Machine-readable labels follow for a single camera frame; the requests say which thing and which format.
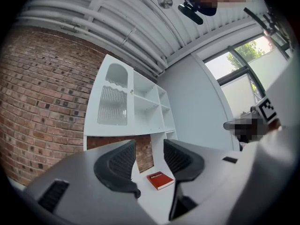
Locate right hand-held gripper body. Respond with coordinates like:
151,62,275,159
234,97,279,143

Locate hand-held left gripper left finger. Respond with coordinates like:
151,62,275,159
23,139,165,225

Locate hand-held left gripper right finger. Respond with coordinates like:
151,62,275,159
163,138,254,223

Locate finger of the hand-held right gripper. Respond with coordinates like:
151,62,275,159
223,118,242,133

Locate red book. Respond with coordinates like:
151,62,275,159
146,171,175,191

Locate white desk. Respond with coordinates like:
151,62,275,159
130,130,179,220

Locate white hutch shelf unit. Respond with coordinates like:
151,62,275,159
83,53,178,173

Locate white arched glass cabinet door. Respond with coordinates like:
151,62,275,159
84,54,135,136

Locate round metal ceiling fixture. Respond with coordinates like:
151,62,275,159
157,0,174,10

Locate white ceiling pipes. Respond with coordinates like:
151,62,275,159
16,0,170,77

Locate black window frame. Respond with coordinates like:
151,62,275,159
202,34,293,117

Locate black head-mounted camera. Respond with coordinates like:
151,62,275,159
177,1,204,26

